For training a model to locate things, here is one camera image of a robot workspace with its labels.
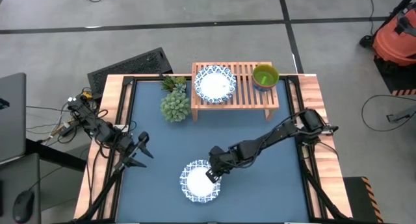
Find black hazard-striped platform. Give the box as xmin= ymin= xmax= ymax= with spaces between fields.
xmin=373 ymin=55 xmax=416 ymax=97
xmin=343 ymin=177 xmax=384 ymax=224

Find orange shop vacuum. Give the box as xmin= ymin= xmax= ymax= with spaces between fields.
xmin=359 ymin=0 xmax=416 ymax=68

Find mixed succulents in dark pot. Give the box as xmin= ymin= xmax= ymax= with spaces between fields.
xmin=161 ymin=75 xmax=188 ymax=93

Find grey metal stand foot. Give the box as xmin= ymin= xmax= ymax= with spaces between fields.
xmin=385 ymin=105 xmax=416 ymax=124

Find pale green potted succulent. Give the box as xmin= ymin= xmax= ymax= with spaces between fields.
xmin=160 ymin=90 xmax=192 ymax=123

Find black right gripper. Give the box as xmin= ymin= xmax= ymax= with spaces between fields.
xmin=205 ymin=145 xmax=235 ymax=184

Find wooden slatted shelf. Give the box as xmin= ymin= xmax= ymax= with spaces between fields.
xmin=190 ymin=61 xmax=280 ymax=122

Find pink plastic bowl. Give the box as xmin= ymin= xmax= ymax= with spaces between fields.
xmin=252 ymin=79 xmax=277 ymax=90

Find green plastic bowl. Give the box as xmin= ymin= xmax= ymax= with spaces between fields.
xmin=252 ymin=64 xmax=280 ymax=88

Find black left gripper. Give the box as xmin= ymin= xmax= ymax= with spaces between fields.
xmin=115 ymin=131 xmax=155 ymax=169

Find blue plastic bowl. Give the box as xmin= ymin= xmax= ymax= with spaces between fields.
xmin=253 ymin=83 xmax=276 ymax=93

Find black looped floor cable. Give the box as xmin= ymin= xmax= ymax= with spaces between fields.
xmin=361 ymin=94 xmax=416 ymax=132

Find blue patterned white plate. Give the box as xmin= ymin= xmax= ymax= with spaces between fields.
xmin=179 ymin=158 xmax=222 ymax=204
xmin=194 ymin=65 xmax=237 ymax=104

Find grey laptop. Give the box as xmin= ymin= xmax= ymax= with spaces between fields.
xmin=0 ymin=72 xmax=27 ymax=163

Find black computer mouse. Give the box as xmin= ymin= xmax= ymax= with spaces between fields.
xmin=12 ymin=189 xmax=35 ymax=224

